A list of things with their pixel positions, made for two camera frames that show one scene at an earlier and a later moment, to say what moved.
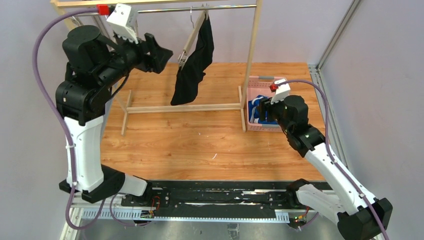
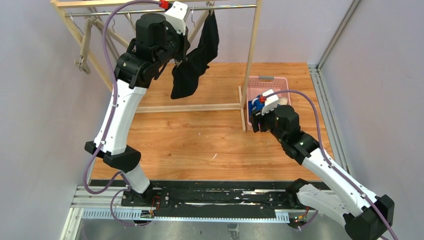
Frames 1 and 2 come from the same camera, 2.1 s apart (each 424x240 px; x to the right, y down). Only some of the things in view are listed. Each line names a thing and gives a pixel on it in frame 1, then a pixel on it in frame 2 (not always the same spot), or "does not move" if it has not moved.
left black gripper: [149, 52] to [182, 46]
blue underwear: [254, 111] does not move
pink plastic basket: [260, 85] does not move
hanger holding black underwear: [183, 57] to [211, 4]
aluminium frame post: [315, 70] does not move
